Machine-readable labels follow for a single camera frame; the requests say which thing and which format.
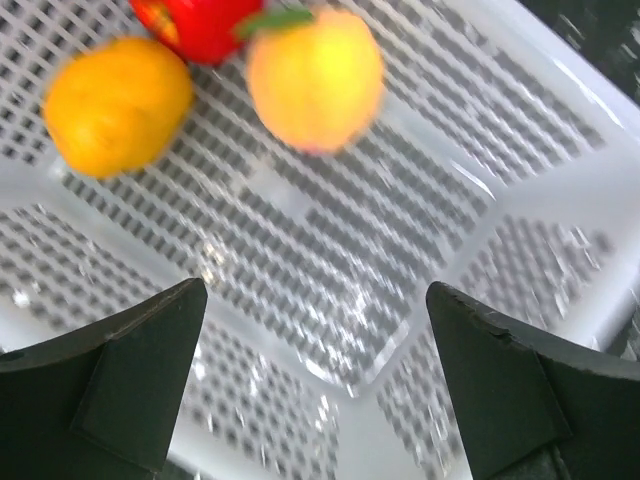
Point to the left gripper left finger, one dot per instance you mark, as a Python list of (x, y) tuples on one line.
[(101, 402)]

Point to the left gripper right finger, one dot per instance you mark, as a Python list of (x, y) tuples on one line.
[(529, 404)]

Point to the red apple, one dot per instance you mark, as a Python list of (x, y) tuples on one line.
[(199, 31)]

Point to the yellow-pink peach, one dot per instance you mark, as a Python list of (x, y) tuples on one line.
[(315, 75)]

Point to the white plastic perforated basket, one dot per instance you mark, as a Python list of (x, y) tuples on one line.
[(505, 162)]

